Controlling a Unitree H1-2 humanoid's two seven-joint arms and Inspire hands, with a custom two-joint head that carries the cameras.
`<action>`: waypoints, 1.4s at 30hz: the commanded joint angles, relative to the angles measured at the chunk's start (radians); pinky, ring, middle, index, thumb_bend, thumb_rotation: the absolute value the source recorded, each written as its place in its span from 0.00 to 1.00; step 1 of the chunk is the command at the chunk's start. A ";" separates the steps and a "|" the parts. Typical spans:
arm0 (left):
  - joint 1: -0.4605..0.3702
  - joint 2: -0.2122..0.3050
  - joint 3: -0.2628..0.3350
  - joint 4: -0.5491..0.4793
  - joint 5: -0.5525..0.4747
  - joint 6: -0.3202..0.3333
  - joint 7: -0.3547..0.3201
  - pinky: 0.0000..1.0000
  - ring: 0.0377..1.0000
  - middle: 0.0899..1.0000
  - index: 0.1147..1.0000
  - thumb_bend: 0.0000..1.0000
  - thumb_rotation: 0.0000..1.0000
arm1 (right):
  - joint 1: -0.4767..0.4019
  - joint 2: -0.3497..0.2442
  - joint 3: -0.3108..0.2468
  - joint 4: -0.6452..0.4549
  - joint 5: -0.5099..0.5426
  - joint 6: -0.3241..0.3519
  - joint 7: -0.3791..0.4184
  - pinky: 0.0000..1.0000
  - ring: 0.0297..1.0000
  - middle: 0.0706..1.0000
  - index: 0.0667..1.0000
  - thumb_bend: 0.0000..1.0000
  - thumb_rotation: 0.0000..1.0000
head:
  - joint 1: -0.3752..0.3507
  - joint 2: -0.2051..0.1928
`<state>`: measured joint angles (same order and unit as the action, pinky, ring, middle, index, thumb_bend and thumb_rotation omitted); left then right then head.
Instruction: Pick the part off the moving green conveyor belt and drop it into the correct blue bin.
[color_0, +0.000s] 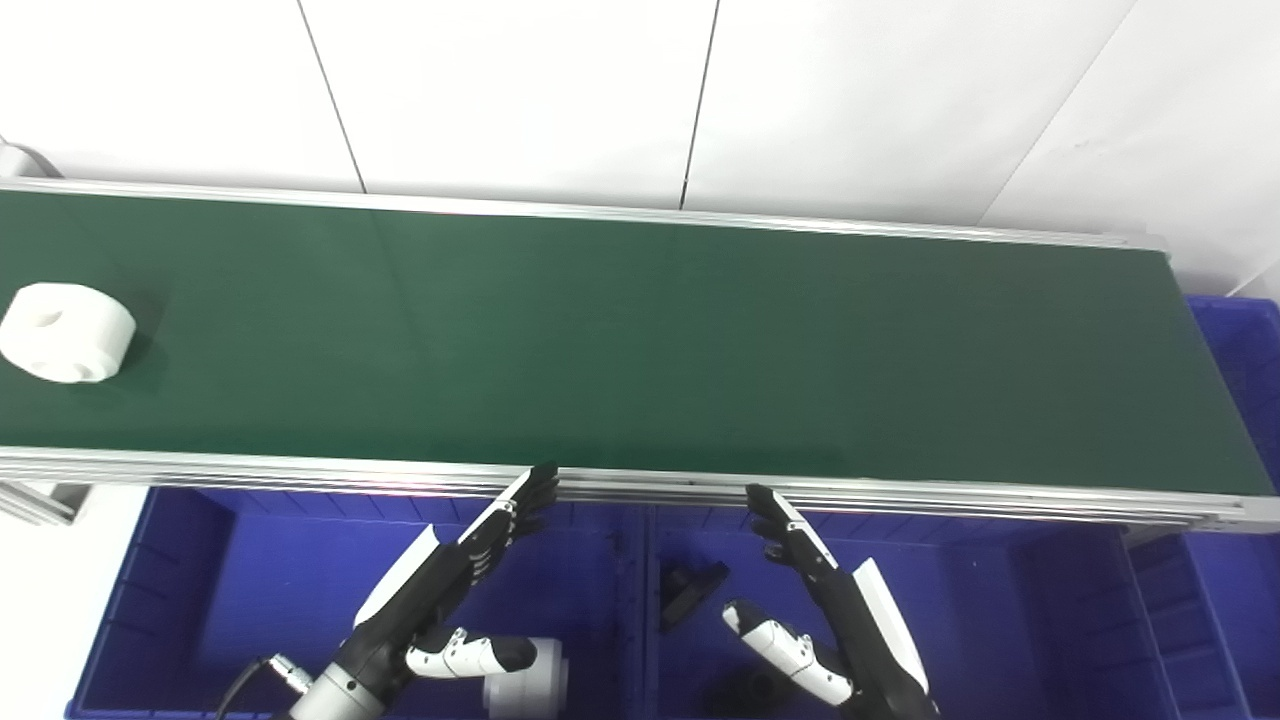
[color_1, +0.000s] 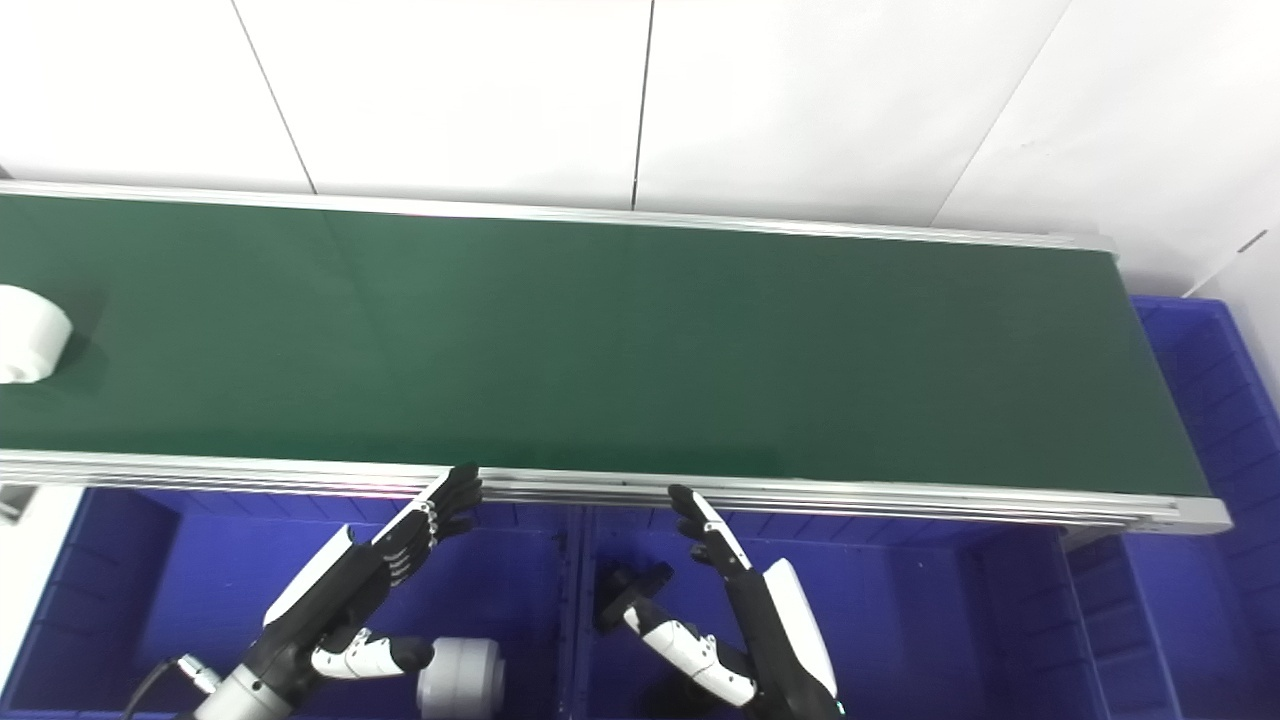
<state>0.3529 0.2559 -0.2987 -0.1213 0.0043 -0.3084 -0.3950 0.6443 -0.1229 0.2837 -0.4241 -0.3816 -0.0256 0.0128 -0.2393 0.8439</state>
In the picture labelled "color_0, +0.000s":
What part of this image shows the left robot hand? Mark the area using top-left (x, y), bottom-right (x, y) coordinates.
top-left (338, 463), bottom-right (560, 693)

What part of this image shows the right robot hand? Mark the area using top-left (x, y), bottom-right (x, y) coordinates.
top-left (721, 484), bottom-right (942, 720)

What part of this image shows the white cylindrical plastic part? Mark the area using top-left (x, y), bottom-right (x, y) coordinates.
top-left (482, 636), bottom-right (569, 720)
top-left (0, 282), bottom-right (137, 385)

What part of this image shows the blue plastic bin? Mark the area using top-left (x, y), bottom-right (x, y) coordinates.
top-left (64, 486), bottom-right (646, 720)
top-left (1128, 294), bottom-right (1280, 720)
top-left (638, 503), bottom-right (1186, 720)

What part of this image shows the black cylindrical part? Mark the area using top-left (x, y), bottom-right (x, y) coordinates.
top-left (703, 667), bottom-right (793, 717)

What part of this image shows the green conveyor belt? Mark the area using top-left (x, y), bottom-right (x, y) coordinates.
top-left (0, 177), bottom-right (1280, 533)

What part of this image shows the aluminium conveyor leg profile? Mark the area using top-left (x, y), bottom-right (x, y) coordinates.
top-left (0, 480), bottom-right (93, 527)

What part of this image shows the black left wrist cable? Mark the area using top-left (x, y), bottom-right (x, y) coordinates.
top-left (214, 652), bottom-right (317, 720)

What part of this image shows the black bracket part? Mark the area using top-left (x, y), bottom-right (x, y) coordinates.
top-left (657, 559), bottom-right (732, 632)

